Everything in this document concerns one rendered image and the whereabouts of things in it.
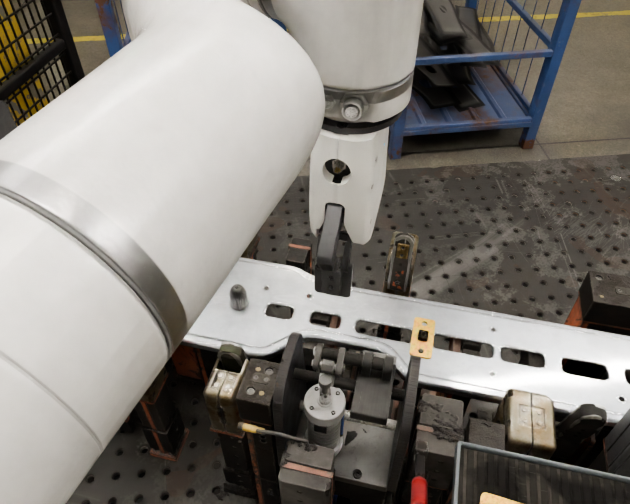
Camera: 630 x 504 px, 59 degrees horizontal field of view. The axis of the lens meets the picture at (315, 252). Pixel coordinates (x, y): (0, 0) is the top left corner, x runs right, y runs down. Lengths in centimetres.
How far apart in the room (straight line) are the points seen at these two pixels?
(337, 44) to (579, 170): 171
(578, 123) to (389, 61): 333
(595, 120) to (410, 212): 220
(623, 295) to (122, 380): 106
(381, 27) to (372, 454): 71
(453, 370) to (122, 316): 86
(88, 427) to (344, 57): 26
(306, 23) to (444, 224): 136
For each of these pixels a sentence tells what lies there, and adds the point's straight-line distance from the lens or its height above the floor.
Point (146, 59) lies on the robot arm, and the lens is 21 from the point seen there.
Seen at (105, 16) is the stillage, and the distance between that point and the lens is 273.
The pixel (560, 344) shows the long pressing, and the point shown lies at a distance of 108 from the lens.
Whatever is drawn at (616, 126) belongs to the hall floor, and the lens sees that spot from 374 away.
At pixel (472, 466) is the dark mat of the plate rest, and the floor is 116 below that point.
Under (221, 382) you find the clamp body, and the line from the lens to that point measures 88.
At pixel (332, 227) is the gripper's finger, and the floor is 153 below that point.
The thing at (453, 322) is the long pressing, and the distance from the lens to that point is 105.
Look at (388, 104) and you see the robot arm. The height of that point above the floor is 162.
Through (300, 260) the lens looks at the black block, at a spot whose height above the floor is 99.
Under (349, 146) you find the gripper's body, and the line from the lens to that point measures 39.
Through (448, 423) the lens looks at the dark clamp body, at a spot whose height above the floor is 108.
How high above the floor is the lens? 182
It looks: 46 degrees down
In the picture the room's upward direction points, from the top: straight up
